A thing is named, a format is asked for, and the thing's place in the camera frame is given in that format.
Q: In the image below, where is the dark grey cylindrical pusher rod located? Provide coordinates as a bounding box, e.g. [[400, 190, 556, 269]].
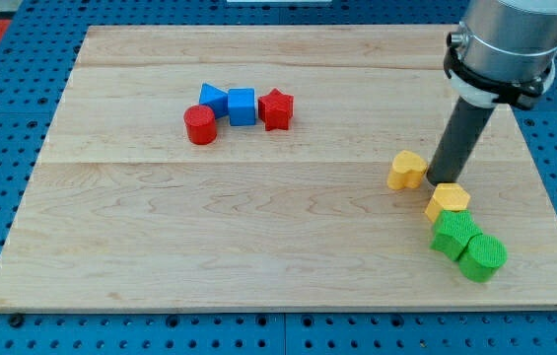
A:
[[427, 98, 494, 186]]

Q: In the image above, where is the yellow heart block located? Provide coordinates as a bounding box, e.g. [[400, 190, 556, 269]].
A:
[[386, 150, 428, 190]]

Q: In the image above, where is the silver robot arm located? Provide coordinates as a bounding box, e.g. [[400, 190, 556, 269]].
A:
[[427, 0, 557, 186]]

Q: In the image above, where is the yellow hexagon block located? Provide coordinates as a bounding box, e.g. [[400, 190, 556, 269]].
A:
[[424, 183, 471, 223]]

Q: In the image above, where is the green cylinder block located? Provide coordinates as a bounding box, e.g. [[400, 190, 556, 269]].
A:
[[458, 234, 508, 283]]

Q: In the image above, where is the red star block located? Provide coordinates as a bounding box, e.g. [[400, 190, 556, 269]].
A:
[[258, 88, 294, 131]]

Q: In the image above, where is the blue cube block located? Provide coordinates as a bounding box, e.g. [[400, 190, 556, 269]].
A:
[[228, 88, 256, 126]]

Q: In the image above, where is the blue triangle block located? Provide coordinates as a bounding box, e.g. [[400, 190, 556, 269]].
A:
[[198, 83, 229, 118]]

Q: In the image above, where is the red cylinder block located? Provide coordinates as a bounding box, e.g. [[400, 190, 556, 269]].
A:
[[183, 105, 217, 145]]

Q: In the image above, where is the light wooden board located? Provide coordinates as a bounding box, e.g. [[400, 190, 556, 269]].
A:
[[0, 25, 557, 314]]

